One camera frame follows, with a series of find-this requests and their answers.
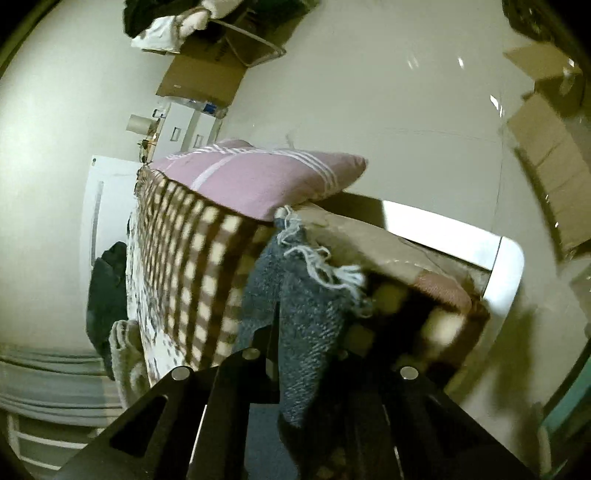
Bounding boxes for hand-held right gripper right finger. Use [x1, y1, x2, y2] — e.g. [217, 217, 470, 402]
[339, 348, 539, 480]

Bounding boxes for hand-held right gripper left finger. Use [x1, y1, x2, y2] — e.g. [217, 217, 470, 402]
[52, 299, 281, 480]

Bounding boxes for grey fringed knit cloth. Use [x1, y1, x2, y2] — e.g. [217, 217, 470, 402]
[235, 231, 375, 480]

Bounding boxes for brown checkered blanket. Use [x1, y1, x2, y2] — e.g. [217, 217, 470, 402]
[135, 166, 278, 371]

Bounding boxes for beige patchwork bedspread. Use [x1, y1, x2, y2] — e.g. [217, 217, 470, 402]
[277, 199, 491, 370]

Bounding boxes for white floral sheet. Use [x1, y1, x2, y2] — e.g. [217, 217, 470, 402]
[126, 203, 160, 398]

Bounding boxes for cream knit cloth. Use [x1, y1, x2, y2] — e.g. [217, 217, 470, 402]
[109, 319, 149, 411]

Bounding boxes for dark cloth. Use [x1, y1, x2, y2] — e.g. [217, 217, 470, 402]
[86, 241, 129, 380]

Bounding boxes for pink striped cloth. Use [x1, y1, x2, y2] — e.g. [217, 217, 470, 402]
[148, 139, 369, 223]

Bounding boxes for white door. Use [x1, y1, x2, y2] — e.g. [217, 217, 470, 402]
[78, 154, 145, 278]

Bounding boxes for white drawer cabinet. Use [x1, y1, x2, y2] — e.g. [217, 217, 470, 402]
[150, 98, 228, 158]

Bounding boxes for flattened cardboard box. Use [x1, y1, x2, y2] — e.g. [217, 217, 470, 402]
[156, 9, 305, 108]

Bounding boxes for cardboard boxes at right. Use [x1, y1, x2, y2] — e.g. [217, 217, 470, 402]
[502, 45, 591, 259]

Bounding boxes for pile of clothes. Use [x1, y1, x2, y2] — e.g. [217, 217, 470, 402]
[122, 0, 241, 55]

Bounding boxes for white bed frame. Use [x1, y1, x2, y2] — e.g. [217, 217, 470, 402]
[318, 191, 526, 310]

